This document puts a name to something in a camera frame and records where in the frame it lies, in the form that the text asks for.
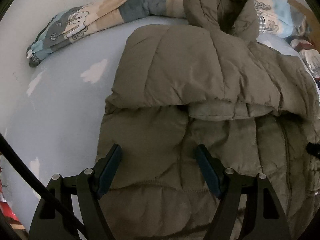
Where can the olive puffer jacket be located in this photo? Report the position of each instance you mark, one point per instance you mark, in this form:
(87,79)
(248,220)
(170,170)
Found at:
(195,75)

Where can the printed pillow with stars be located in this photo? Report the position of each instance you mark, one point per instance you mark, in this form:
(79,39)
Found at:
(310,55)

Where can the wooden headboard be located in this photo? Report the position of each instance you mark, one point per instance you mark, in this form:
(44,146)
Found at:
(303,8)

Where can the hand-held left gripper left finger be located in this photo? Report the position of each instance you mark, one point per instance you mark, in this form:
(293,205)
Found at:
(110,171)

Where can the red printed packaging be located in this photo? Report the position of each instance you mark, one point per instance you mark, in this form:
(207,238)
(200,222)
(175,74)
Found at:
(7,205)

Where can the patchwork printed quilt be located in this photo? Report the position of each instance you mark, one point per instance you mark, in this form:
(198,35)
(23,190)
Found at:
(105,15)

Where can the light blue bed sheet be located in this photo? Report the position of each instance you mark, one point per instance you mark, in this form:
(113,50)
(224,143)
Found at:
(62,105)

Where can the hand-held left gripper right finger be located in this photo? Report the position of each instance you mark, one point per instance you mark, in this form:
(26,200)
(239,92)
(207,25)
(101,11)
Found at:
(208,171)

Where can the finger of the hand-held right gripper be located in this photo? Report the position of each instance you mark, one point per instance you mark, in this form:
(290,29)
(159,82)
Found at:
(313,150)

